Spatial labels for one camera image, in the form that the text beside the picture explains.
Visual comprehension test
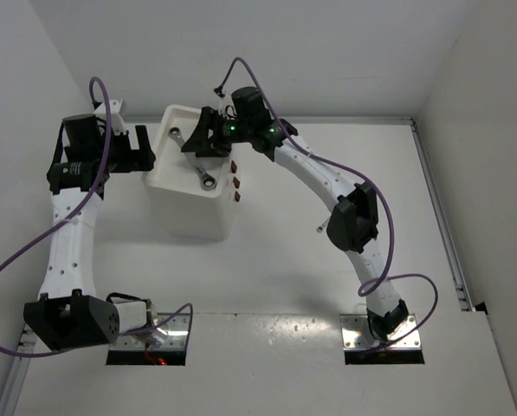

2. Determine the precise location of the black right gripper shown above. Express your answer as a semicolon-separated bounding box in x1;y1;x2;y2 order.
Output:
183;107;252;157

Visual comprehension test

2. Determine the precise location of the large ratchet wrench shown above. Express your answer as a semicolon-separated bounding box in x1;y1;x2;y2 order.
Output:
168;127;216;191

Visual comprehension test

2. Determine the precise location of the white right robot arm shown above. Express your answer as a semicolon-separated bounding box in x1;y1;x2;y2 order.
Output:
182;87;408;342

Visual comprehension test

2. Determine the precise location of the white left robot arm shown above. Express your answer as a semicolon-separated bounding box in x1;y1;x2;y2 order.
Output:
23;114;156;352

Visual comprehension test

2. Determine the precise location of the white drawer cabinet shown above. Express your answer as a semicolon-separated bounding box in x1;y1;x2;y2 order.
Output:
142;105;242;241

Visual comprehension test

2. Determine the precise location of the white front cover board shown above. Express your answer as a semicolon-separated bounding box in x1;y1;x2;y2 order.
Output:
16;313;516;415

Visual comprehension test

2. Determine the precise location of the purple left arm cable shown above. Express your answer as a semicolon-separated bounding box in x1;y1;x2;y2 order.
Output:
0;76;193;357

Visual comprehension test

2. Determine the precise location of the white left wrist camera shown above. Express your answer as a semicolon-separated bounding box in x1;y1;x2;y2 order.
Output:
94;99;126;134

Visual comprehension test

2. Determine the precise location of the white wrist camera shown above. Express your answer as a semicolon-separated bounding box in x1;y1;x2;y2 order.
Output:
94;99;126;134
216;89;236;119

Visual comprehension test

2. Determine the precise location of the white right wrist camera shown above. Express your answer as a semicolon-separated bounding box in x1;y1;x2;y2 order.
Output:
216;89;236;119

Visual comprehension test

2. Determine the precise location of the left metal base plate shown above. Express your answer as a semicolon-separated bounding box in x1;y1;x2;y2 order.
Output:
109;313;191;353

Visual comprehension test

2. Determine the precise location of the metal base plate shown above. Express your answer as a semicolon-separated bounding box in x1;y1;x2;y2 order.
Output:
340;315;422;350
109;313;191;353

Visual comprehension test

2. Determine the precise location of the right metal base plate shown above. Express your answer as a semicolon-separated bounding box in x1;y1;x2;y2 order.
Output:
340;315;422;350

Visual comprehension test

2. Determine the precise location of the aluminium frame rail left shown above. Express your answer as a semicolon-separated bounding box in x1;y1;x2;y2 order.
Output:
0;323;37;416

